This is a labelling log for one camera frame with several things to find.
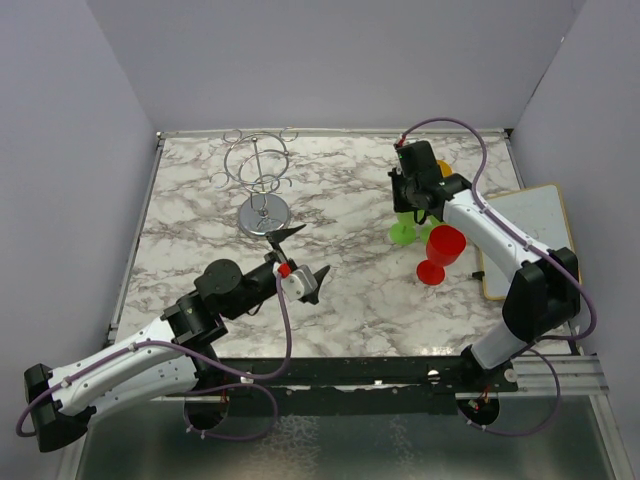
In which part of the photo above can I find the chrome wine glass rack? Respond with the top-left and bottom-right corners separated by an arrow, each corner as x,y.
209,128 -> 298,238

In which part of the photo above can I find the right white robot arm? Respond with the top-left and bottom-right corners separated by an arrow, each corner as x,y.
389,140 -> 581,391

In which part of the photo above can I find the green wine glass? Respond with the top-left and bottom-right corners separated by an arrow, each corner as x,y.
419,217 -> 441,245
389,212 -> 416,246

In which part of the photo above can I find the orange plastic wine glass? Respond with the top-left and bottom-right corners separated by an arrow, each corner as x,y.
437,160 -> 453,177

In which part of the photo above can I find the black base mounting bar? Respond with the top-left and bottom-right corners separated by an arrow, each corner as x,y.
183,356 -> 518,427

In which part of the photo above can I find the red plastic wine glass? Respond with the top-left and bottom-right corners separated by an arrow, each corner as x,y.
416,225 -> 467,286

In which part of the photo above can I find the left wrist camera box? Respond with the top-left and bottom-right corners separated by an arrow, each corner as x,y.
273,263 -> 315,301

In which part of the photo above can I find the small whiteboard wooden frame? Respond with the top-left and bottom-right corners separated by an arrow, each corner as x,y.
479,183 -> 575,301

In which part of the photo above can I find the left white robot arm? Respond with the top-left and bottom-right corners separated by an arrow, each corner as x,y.
15,228 -> 330,453

